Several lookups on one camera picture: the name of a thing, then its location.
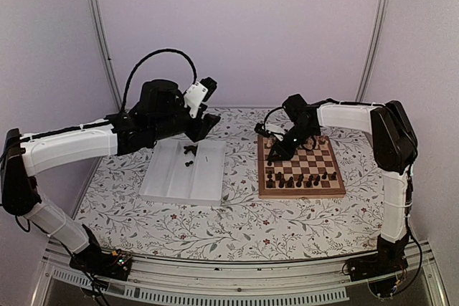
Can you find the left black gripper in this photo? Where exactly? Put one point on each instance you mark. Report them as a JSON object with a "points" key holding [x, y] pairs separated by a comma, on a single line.
{"points": [[203, 127]]}

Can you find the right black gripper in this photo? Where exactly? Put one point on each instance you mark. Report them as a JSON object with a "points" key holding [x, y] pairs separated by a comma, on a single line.
{"points": [[284, 154]]}

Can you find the wooden chess board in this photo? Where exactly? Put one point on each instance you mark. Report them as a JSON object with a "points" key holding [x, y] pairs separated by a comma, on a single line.
{"points": [[311, 160]]}

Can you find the dark chess rook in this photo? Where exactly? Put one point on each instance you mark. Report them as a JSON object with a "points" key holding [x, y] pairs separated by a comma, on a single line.
{"points": [[309, 181]]}

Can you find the white plastic tray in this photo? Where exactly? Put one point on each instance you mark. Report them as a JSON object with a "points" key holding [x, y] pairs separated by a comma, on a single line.
{"points": [[168, 180]]}

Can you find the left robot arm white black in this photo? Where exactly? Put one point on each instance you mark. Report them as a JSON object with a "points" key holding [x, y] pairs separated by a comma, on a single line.
{"points": [[35, 165]]}

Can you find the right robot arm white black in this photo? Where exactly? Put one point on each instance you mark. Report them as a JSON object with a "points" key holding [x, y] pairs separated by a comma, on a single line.
{"points": [[394, 146]]}

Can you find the dark chess pieces in tray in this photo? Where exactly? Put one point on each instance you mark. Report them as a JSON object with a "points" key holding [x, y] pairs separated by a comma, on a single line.
{"points": [[191, 151]]}

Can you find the floral table cloth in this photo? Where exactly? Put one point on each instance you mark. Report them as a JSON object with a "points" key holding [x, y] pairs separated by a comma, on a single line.
{"points": [[243, 227]]}

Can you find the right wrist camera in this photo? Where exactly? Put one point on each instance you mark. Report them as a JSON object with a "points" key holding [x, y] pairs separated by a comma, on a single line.
{"points": [[267, 130]]}

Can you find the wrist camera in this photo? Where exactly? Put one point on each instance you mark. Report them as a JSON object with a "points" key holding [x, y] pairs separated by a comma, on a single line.
{"points": [[197, 94], [267, 130]]}

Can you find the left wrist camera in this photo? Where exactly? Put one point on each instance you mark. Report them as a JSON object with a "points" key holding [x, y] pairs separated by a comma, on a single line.
{"points": [[197, 94]]}

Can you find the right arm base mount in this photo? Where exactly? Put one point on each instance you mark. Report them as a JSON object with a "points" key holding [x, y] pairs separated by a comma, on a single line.
{"points": [[390, 273]]}

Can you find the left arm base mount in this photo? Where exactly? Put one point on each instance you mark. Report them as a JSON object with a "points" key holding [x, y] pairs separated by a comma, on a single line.
{"points": [[92, 260]]}

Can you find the aluminium front rail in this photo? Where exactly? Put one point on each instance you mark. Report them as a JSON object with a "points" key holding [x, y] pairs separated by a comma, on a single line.
{"points": [[168, 281]]}

